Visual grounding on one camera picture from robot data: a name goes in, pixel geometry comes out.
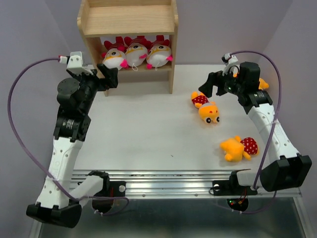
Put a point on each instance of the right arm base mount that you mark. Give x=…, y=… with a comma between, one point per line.
x=237, y=194

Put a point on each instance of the aluminium rail base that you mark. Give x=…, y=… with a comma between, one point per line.
x=155, y=142

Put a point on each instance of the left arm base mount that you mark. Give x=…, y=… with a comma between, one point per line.
x=115, y=189

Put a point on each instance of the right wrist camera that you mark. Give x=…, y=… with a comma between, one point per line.
x=230, y=61

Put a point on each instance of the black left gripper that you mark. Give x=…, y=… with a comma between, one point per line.
x=111, y=80

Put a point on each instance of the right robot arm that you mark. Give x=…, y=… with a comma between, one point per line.
x=287, y=167

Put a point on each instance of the orange plush toy face down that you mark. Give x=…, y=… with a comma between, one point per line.
x=236, y=148

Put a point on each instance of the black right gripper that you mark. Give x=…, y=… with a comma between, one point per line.
x=214, y=79

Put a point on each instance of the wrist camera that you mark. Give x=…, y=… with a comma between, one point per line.
x=75, y=63
x=230, y=61

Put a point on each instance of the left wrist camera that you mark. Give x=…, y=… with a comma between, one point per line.
x=75, y=63

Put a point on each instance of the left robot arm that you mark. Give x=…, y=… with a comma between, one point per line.
x=55, y=204

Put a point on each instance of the white pink striped plush toy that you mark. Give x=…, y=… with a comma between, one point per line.
x=136, y=51

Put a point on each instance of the orange plush toy polka-dot dress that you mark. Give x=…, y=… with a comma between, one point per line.
x=208, y=111

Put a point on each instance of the wooden shelf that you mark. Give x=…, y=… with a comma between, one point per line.
x=131, y=34

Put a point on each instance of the orange plush toy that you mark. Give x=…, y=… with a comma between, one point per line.
x=261, y=84

